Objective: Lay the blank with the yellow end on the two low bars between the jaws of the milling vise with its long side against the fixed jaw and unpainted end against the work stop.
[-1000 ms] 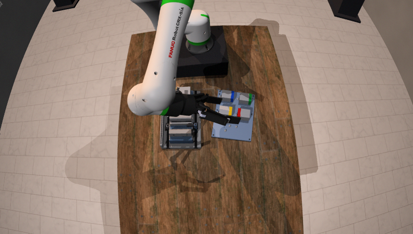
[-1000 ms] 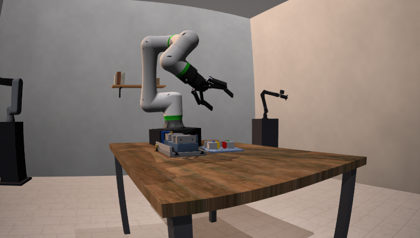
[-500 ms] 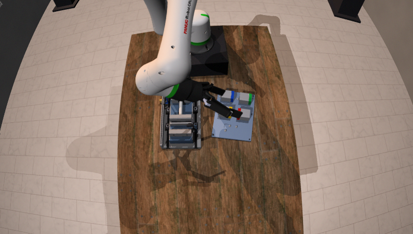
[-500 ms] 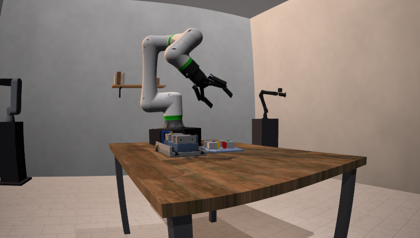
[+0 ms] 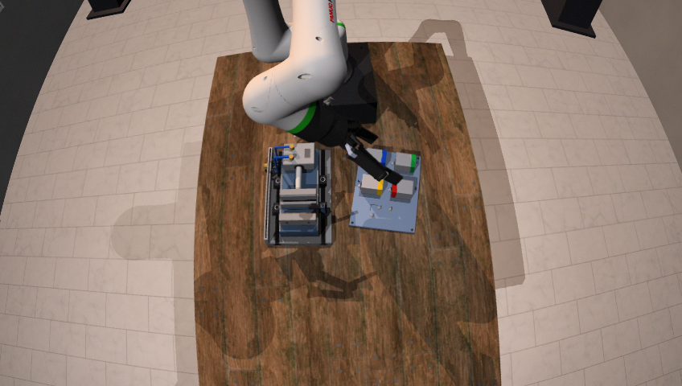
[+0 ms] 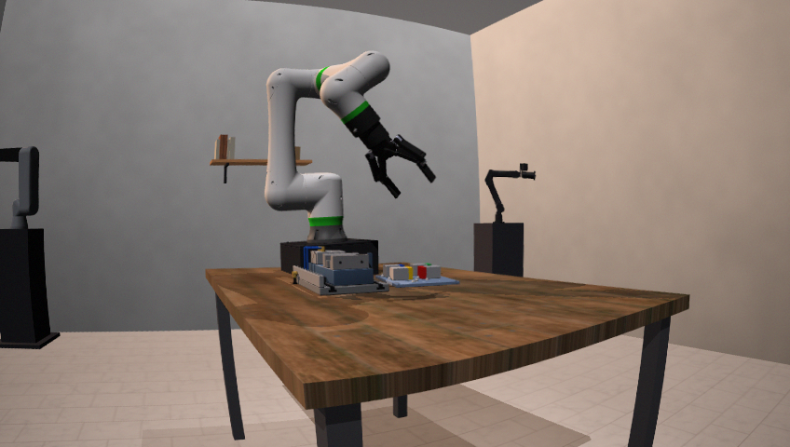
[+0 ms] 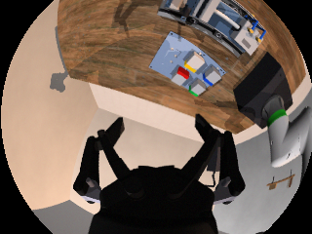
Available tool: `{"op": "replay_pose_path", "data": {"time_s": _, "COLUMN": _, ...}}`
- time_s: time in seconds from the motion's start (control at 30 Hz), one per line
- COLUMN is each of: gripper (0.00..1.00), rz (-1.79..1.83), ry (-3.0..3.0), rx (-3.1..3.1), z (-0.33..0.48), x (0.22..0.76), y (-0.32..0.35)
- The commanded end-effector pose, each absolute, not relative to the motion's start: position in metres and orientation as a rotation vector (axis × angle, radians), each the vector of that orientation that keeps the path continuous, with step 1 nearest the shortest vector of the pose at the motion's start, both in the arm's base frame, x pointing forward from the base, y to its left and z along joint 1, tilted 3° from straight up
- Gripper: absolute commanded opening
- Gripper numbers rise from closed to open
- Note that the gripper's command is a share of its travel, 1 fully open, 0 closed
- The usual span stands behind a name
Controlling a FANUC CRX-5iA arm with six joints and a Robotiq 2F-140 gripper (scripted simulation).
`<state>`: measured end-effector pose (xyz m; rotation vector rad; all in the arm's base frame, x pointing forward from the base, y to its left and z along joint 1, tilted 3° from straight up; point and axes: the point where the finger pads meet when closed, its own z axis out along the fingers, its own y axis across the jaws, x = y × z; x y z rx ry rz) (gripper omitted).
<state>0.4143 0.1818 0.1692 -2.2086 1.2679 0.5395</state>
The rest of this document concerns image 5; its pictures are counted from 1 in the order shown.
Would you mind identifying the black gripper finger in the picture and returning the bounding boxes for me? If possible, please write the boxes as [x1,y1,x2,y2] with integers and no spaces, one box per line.
[345,117,378,144]
[345,132,403,186]

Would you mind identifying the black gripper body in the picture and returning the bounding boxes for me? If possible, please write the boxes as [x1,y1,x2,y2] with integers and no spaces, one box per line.
[317,111,358,150]

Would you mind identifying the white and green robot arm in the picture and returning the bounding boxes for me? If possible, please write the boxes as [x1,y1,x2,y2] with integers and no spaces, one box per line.
[242,0,352,142]

